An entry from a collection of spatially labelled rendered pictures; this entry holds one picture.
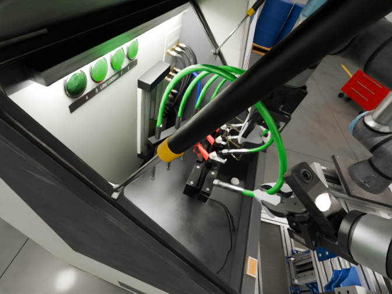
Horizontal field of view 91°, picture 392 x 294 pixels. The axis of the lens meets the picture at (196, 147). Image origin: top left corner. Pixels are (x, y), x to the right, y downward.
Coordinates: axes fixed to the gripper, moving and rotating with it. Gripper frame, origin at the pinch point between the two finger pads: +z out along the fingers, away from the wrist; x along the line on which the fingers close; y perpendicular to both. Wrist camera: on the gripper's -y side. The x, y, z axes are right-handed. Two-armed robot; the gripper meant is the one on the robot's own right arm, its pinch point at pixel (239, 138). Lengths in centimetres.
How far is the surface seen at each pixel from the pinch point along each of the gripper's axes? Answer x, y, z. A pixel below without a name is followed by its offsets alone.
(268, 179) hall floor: 99, 69, 123
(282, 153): -13.4, 6.0, -12.1
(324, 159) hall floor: 170, 144, 123
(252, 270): -23.0, 19.6, 26.9
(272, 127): -11.7, 2.0, -15.5
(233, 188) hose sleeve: -12.1, 3.1, 6.5
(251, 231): -10.9, 18.1, 28.2
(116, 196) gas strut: -32.2, -17.4, -8.4
